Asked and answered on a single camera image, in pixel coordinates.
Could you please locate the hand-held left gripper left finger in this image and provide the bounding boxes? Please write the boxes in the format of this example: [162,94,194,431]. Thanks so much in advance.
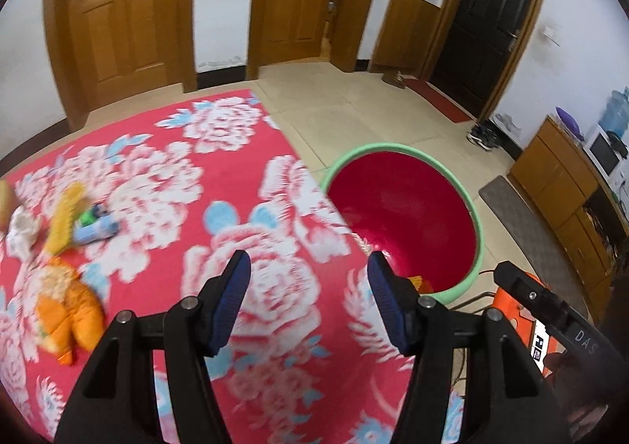
[54,250,251,444]

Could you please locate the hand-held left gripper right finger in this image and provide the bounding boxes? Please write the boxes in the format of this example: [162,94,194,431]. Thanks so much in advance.
[368,251,573,444]

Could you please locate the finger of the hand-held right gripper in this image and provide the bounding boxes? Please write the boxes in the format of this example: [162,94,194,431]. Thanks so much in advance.
[494,261,574,335]

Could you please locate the red bucket with green rim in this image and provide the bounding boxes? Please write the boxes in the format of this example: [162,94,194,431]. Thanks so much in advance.
[319,143,485,306]

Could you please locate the blue and green tube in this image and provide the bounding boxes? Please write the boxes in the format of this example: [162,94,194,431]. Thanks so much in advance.
[74,203,119,246]

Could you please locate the orange snack packet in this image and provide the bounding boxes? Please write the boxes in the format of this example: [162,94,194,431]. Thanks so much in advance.
[32,258,82,367]

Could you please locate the white tissue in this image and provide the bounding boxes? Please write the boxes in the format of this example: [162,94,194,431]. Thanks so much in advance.
[5,205,43,259]

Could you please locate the grey floor mat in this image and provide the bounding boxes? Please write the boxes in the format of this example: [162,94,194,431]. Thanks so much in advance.
[479,175,595,322]

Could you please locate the red floral tablecloth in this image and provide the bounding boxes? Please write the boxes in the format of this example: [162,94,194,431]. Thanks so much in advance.
[0,89,465,444]

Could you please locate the wooden cabinet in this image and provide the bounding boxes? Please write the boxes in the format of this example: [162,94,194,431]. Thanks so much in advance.
[508,116,629,341]

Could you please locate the white microwave oven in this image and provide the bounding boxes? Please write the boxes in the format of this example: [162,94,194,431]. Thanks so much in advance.
[582,125,629,189]

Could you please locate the pair of dark sneakers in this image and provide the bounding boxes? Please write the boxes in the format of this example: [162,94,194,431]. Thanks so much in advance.
[467,122,507,152]

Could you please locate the blue water bottle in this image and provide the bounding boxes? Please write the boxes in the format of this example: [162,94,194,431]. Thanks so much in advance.
[600,88,629,138]

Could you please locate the red door mat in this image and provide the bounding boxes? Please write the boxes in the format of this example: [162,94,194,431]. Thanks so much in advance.
[403,78,475,125]

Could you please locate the black entrance door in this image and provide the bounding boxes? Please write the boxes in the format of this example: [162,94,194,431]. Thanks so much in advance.
[420,0,554,118]

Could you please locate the closed wooden panel door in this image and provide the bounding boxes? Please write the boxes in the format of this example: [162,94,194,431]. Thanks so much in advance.
[43,0,197,130]

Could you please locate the wooden wall panel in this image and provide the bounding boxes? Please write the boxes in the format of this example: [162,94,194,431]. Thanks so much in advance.
[368,0,440,76]

